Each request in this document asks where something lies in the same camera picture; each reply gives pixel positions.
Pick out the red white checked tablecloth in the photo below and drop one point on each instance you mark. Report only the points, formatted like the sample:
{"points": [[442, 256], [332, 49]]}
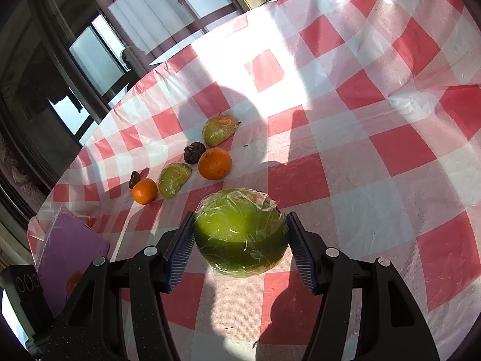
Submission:
{"points": [[338, 195]]}

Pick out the purple cardboard box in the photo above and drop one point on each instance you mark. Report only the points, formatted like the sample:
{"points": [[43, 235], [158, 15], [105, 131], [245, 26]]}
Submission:
{"points": [[71, 248]]}

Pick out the large green citrus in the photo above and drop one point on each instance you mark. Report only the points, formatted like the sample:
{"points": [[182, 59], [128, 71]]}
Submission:
{"points": [[240, 240]]}

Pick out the large orange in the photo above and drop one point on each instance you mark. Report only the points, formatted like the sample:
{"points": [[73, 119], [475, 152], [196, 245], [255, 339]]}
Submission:
{"points": [[215, 163]]}

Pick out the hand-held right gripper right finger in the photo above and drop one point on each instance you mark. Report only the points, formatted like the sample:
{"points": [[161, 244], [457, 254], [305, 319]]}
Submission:
{"points": [[300, 255]]}

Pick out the dark window frame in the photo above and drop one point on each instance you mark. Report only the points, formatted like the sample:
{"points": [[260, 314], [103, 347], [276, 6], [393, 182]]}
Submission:
{"points": [[56, 34]]}

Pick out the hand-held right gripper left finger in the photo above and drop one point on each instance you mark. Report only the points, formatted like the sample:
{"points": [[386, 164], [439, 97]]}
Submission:
{"points": [[180, 255]]}

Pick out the green pear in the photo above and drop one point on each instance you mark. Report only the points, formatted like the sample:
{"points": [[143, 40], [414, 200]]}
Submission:
{"points": [[173, 181], [220, 131]]}

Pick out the dark wrinkled fruit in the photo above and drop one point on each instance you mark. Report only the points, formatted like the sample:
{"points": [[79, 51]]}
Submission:
{"points": [[134, 179], [194, 153]]}

